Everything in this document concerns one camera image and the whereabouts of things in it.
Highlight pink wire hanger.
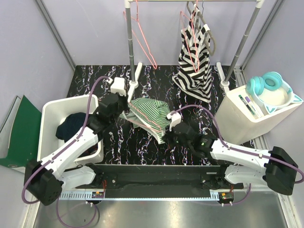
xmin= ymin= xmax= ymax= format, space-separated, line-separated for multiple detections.
xmin=180 ymin=11 xmax=201 ymax=73
xmin=128 ymin=101 xmax=168 ymax=134
xmin=130 ymin=0 xmax=158 ymax=69

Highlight green white striped tank top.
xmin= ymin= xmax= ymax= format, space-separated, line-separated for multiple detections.
xmin=120 ymin=98 xmax=171 ymax=144

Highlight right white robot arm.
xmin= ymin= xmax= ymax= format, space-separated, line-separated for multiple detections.
xmin=162 ymin=123 xmax=299 ymax=196

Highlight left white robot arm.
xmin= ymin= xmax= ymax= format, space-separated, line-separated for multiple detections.
xmin=21 ymin=93 xmax=128 ymax=206

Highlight grey padded hanger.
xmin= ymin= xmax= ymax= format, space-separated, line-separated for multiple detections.
xmin=186 ymin=0 xmax=217 ymax=56

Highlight navy blue shirt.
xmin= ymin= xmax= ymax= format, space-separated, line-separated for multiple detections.
xmin=56 ymin=113 xmax=86 ymax=143

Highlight white laundry bin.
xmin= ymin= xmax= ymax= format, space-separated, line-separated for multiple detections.
xmin=37 ymin=95 xmax=104 ymax=169

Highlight white storage box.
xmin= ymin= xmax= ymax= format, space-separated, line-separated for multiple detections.
xmin=215 ymin=86 xmax=302 ymax=145

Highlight black white striped garment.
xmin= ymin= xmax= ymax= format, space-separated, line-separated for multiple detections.
xmin=172 ymin=18 xmax=212 ymax=104

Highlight white grey clothes rack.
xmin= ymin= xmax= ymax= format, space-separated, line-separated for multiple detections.
xmin=123 ymin=0 xmax=264 ymax=102

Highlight green marker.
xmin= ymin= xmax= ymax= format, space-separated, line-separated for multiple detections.
xmin=238 ymin=95 xmax=257 ymax=119

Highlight purple marker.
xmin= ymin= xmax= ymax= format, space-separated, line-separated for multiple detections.
xmin=245 ymin=96 xmax=261 ymax=118

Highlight green binder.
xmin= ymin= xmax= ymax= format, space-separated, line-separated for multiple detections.
xmin=0 ymin=96 xmax=42 ymax=169

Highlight teal cat ear headphones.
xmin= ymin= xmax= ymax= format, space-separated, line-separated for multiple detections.
xmin=246 ymin=71 xmax=303 ymax=114

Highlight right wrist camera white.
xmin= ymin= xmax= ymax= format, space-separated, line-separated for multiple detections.
xmin=166 ymin=112 xmax=181 ymax=131

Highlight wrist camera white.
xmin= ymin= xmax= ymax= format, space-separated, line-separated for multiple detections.
xmin=110 ymin=77 xmax=127 ymax=96
xmin=166 ymin=112 xmax=181 ymax=131

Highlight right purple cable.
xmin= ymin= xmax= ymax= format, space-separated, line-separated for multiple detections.
xmin=171 ymin=104 xmax=304 ymax=184

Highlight purple cable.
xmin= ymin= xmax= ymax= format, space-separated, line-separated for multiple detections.
xmin=171 ymin=104 xmax=304 ymax=184
xmin=21 ymin=76 xmax=112 ymax=204

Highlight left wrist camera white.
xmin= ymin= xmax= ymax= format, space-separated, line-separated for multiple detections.
xmin=110 ymin=77 xmax=127 ymax=96

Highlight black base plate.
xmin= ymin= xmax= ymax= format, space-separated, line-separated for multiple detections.
xmin=78 ymin=164 xmax=244 ymax=200

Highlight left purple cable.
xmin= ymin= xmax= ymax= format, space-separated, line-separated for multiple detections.
xmin=21 ymin=76 xmax=112 ymax=204

